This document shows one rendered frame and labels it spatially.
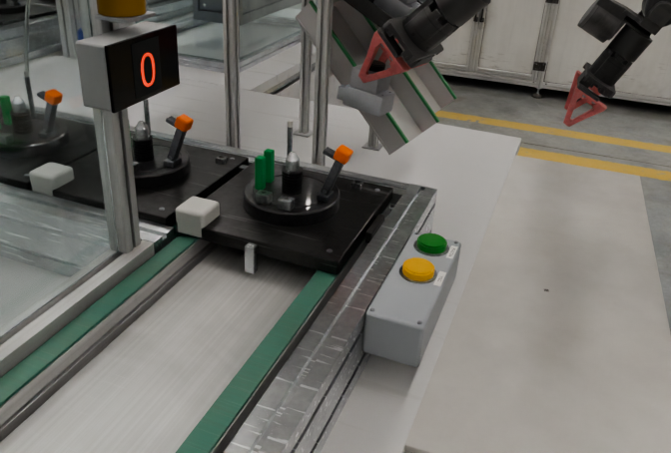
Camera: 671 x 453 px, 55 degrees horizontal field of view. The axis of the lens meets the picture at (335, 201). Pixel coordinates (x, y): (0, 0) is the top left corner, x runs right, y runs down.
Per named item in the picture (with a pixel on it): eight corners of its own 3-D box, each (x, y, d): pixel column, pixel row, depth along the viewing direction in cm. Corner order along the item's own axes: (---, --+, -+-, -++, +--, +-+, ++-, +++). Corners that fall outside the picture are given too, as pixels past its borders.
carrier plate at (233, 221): (392, 199, 102) (393, 187, 101) (337, 275, 82) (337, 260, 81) (257, 170, 110) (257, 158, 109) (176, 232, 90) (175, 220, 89)
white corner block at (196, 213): (221, 226, 92) (220, 201, 90) (204, 240, 88) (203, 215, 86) (193, 219, 93) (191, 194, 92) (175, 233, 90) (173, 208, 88)
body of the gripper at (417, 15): (378, 27, 87) (418, -9, 82) (410, 20, 95) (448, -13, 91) (405, 67, 87) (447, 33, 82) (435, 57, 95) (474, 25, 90)
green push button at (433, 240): (447, 248, 89) (449, 235, 88) (441, 262, 86) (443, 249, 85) (419, 241, 90) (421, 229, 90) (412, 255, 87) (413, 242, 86)
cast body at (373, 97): (392, 111, 98) (401, 66, 95) (378, 117, 94) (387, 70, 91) (344, 95, 101) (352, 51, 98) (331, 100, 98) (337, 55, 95)
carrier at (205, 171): (249, 168, 110) (248, 97, 104) (166, 230, 90) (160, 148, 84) (130, 142, 117) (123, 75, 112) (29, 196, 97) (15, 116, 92)
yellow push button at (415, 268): (436, 274, 83) (437, 260, 82) (428, 290, 80) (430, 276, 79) (406, 266, 85) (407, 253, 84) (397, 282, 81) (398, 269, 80)
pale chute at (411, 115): (421, 133, 119) (439, 121, 116) (388, 156, 109) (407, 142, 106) (335, 6, 118) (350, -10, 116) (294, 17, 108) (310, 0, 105)
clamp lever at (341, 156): (334, 193, 93) (354, 150, 89) (329, 198, 91) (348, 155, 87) (313, 180, 93) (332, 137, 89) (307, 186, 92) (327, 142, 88)
